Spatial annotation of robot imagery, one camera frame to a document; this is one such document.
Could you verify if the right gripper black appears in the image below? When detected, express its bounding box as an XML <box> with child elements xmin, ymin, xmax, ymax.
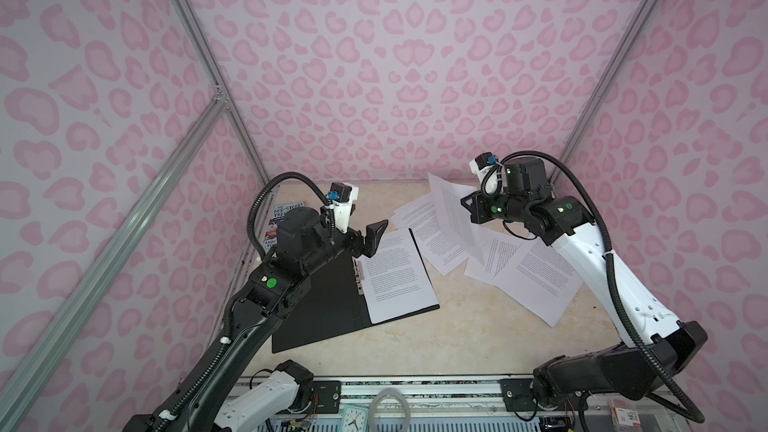
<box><xmin>456</xmin><ymin>185</ymin><xmax>529</xmax><ymax>224</ymax></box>

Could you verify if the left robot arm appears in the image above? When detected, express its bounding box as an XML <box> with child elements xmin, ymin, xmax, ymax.
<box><xmin>124</xmin><ymin>207</ymin><xmax>388</xmax><ymax>431</ymax></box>

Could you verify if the aluminium diagonal frame bar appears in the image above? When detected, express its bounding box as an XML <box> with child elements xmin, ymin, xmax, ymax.
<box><xmin>1</xmin><ymin>95</ymin><xmax>229</xmax><ymax>431</ymax></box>

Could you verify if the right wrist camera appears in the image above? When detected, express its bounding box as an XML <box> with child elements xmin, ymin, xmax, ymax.
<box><xmin>469</xmin><ymin>151</ymin><xmax>548</xmax><ymax>199</ymax></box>

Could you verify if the small teal clock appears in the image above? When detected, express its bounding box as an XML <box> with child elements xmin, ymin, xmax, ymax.
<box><xmin>339</xmin><ymin>404</ymin><xmax>369</xmax><ymax>432</ymax></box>

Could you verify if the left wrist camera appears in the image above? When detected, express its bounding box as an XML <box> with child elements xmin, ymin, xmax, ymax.
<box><xmin>327</xmin><ymin>182</ymin><xmax>359</xmax><ymax>233</ymax></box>

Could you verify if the colourful paperback book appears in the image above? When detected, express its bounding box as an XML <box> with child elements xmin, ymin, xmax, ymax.
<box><xmin>260</xmin><ymin>202</ymin><xmax>305</xmax><ymax>251</ymax></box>

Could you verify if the aluminium corner post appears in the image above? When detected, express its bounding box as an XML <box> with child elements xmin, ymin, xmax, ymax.
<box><xmin>169</xmin><ymin>0</ymin><xmax>270</xmax><ymax>184</ymax></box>
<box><xmin>560</xmin><ymin>0</ymin><xmax>664</xmax><ymax>165</ymax></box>

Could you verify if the red white label box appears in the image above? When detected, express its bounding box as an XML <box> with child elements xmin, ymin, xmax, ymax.
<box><xmin>608</xmin><ymin>398</ymin><xmax>642</xmax><ymax>432</ymax></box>

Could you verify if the aluminium corner post left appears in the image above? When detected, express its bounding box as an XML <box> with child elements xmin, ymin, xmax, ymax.
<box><xmin>169</xmin><ymin>0</ymin><xmax>270</xmax><ymax>184</ymax></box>

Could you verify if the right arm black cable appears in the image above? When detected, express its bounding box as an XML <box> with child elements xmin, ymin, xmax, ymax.
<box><xmin>497</xmin><ymin>150</ymin><xmax>706</xmax><ymax>424</ymax></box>

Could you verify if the aluminium corner post right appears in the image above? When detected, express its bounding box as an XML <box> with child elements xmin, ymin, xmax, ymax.
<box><xmin>560</xmin><ymin>0</ymin><xmax>664</xmax><ymax>165</ymax></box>

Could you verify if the clear tube loop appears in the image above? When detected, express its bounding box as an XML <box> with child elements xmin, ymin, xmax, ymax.
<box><xmin>367</xmin><ymin>387</ymin><xmax>412</xmax><ymax>432</ymax></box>

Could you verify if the grey and black file folder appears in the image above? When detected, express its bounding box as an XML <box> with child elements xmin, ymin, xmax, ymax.
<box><xmin>271</xmin><ymin>227</ymin><xmax>441</xmax><ymax>354</ymax></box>

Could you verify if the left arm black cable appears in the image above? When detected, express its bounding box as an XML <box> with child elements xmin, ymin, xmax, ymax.
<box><xmin>245</xmin><ymin>171</ymin><xmax>331</xmax><ymax>259</ymax></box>

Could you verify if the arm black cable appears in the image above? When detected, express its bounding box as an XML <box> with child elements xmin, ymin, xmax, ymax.
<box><xmin>245</xmin><ymin>171</ymin><xmax>331</xmax><ymax>259</ymax></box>
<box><xmin>497</xmin><ymin>150</ymin><xmax>706</xmax><ymax>424</ymax></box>

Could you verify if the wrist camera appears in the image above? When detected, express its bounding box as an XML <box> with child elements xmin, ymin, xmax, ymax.
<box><xmin>327</xmin><ymin>182</ymin><xmax>359</xmax><ymax>233</ymax></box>
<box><xmin>469</xmin><ymin>151</ymin><xmax>548</xmax><ymax>199</ymax></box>

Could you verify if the printed paper sheet corner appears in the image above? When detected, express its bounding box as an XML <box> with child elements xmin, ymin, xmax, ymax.
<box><xmin>357</xmin><ymin>229</ymin><xmax>439</xmax><ymax>325</ymax></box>

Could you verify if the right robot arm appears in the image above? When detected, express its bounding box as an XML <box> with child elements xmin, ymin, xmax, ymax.
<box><xmin>460</xmin><ymin>191</ymin><xmax>708</xmax><ymax>423</ymax></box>

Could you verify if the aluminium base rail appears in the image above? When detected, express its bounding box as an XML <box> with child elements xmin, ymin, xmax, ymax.
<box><xmin>239</xmin><ymin>373</ymin><xmax>691</xmax><ymax>432</ymax></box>

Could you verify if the printed paper sheet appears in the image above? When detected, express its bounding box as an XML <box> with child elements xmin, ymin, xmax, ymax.
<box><xmin>428</xmin><ymin>174</ymin><xmax>485</xmax><ymax>264</ymax></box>
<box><xmin>464</xmin><ymin>229</ymin><xmax>530</xmax><ymax>285</ymax></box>
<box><xmin>492</xmin><ymin>241</ymin><xmax>583</xmax><ymax>327</ymax></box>

